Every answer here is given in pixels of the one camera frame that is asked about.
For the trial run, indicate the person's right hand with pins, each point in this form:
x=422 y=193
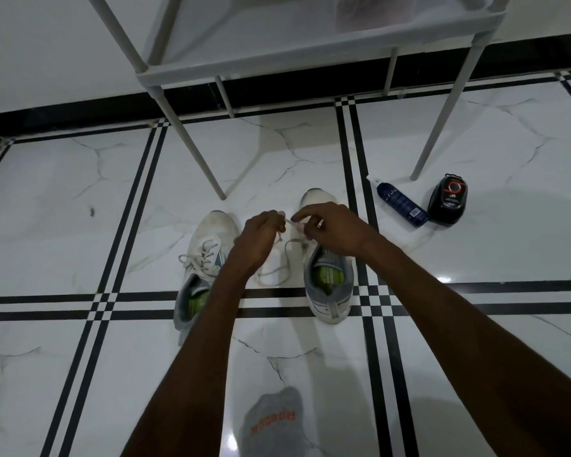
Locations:
x=338 y=228

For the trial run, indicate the person's left hand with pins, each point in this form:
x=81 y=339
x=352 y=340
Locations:
x=257 y=242

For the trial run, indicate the white shoelace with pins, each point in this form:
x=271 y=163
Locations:
x=280 y=271
x=202 y=259

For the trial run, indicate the white sneaker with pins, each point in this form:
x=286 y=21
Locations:
x=328 y=309
x=209 y=228

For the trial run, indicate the person's right forearm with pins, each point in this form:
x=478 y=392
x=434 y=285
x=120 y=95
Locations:
x=485 y=371

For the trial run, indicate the person's left forearm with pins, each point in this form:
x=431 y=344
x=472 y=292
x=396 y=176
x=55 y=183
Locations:
x=185 y=376

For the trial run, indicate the black shoe polish container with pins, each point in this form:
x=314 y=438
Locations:
x=448 y=200

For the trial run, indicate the grey metal shelf rack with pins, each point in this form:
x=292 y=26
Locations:
x=314 y=52

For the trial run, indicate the dark blue spray bottle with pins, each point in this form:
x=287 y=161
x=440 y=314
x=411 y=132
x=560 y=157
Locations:
x=402 y=204

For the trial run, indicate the white sock with orange print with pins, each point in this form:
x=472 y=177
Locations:
x=273 y=428

